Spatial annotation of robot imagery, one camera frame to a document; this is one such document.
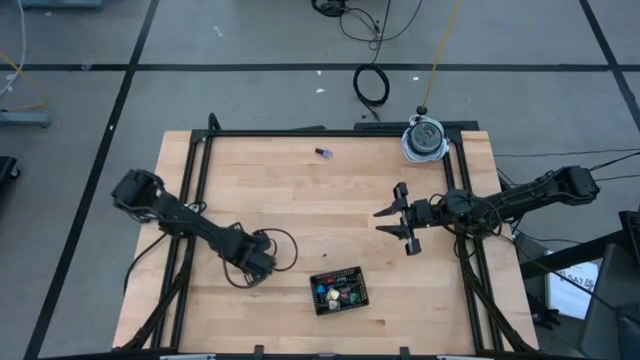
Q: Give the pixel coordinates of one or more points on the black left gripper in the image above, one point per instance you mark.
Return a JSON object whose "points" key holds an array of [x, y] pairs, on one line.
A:
{"points": [[252, 255]]}

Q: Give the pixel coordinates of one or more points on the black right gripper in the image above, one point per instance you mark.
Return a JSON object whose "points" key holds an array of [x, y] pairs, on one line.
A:
{"points": [[420, 212]]}

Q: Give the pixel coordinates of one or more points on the light blue nail polish bottle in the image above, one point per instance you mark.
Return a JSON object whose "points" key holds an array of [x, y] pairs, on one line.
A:
{"points": [[318, 288]]}

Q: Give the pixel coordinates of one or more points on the green nail polish bottle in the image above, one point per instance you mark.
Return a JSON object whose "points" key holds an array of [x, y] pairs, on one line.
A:
{"points": [[353, 298]]}

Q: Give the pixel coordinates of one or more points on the periwinkle nail polish bottle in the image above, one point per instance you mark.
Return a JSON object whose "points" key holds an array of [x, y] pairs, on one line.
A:
{"points": [[323, 152]]}

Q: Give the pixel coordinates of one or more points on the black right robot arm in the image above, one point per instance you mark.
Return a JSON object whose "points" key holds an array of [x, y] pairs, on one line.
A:
{"points": [[525, 195]]}

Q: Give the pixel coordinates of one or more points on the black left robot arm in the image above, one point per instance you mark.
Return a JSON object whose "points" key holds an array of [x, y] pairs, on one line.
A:
{"points": [[190, 222]]}

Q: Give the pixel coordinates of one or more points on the black slotted plastic basket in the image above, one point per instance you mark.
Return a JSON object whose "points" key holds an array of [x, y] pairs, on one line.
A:
{"points": [[314, 300]]}

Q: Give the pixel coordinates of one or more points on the black table clamp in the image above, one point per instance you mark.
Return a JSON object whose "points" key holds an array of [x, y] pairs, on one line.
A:
{"points": [[404, 352], [258, 351]]}

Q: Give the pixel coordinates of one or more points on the black diagonal beam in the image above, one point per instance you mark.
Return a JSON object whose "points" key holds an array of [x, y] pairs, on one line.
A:
{"points": [[575, 255]]}

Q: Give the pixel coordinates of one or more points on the white paper sign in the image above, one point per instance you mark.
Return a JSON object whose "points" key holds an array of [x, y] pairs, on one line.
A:
{"points": [[570, 295]]}

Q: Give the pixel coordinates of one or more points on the dark grey chair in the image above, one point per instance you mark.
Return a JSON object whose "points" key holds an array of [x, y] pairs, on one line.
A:
{"points": [[612, 310]]}

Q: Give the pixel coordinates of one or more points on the black crate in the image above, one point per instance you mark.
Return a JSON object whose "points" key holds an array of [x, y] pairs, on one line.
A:
{"points": [[631, 230]]}

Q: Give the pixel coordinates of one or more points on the black floor object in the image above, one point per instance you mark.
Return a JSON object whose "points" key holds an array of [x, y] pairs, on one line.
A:
{"points": [[6, 170]]}

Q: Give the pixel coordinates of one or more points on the grey table foot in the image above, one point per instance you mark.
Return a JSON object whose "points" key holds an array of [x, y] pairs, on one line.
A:
{"points": [[25, 119], [60, 3]]}

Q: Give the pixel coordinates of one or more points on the black aluminium rig frame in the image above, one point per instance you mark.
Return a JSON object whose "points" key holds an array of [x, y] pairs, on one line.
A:
{"points": [[300, 133]]}

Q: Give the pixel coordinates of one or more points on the black curved bracket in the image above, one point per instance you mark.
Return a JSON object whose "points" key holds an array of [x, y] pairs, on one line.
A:
{"points": [[214, 122]]}

